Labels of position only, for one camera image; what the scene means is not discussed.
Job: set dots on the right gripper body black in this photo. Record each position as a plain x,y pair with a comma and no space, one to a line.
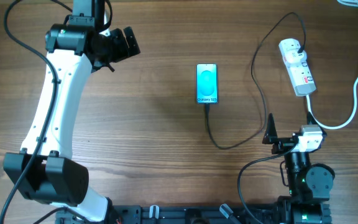
286,145

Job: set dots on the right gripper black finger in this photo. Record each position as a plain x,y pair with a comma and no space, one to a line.
310,119
270,136

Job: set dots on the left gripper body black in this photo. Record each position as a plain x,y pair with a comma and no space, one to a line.
117,47

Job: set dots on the white power strip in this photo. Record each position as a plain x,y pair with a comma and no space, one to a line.
300,77

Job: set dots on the blue Galaxy S25 smartphone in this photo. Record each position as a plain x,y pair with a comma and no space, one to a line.
206,83

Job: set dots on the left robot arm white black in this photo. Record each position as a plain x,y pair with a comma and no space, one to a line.
43,170

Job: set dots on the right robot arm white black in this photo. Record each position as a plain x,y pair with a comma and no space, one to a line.
309,184

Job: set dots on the white charger adapter plug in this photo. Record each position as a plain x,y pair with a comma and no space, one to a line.
293,58

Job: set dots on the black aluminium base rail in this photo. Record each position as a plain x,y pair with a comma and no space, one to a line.
194,214

